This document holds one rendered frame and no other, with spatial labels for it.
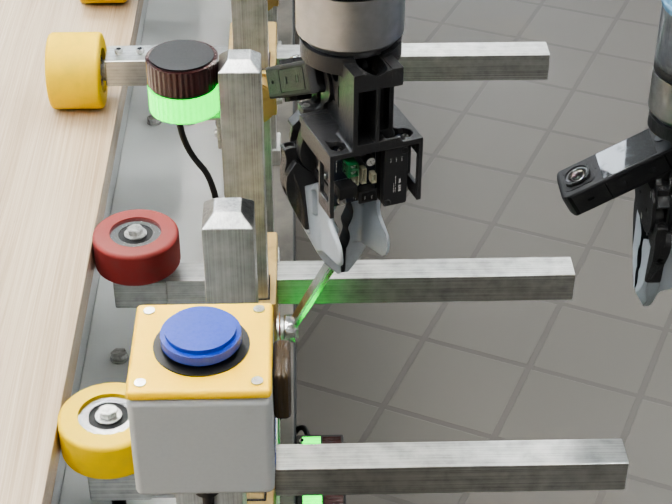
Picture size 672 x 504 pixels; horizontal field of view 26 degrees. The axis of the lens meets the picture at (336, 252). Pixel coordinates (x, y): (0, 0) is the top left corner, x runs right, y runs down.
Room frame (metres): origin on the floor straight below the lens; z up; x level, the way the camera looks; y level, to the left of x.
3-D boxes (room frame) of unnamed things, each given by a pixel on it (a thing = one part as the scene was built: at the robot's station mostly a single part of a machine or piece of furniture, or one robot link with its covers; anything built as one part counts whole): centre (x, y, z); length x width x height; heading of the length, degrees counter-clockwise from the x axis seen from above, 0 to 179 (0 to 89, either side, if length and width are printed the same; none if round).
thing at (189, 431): (0.56, 0.07, 1.18); 0.07 x 0.07 x 0.08; 1
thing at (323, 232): (0.90, 0.00, 1.05); 0.06 x 0.03 x 0.09; 21
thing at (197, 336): (0.56, 0.07, 1.22); 0.04 x 0.04 x 0.02
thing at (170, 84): (1.07, 0.13, 1.10); 0.06 x 0.06 x 0.02
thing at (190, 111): (1.07, 0.13, 1.07); 0.06 x 0.06 x 0.02
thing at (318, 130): (0.90, -0.01, 1.15); 0.09 x 0.08 x 0.12; 21
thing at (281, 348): (0.56, 0.03, 1.20); 0.03 x 0.01 x 0.03; 1
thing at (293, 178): (0.92, 0.02, 1.09); 0.05 x 0.02 x 0.09; 111
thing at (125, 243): (1.11, 0.19, 0.85); 0.08 x 0.08 x 0.11
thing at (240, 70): (1.07, 0.08, 0.87); 0.03 x 0.03 x 0.48; 1
